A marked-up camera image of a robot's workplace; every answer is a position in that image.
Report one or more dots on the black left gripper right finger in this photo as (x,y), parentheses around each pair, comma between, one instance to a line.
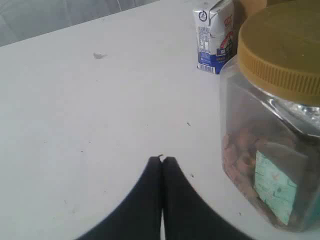
(186,215)

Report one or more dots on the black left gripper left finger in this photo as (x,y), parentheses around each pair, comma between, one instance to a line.
(139,215)

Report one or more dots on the clear jar with yellow lid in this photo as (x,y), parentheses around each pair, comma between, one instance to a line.
(270,114)

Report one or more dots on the small paper scrap on table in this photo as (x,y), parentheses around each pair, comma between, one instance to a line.
(98,56)

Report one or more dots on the small white blue milk carton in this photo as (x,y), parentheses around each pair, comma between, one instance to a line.
(214,27)

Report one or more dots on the brown paper bag with handles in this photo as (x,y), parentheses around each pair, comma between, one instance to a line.
(246,8)

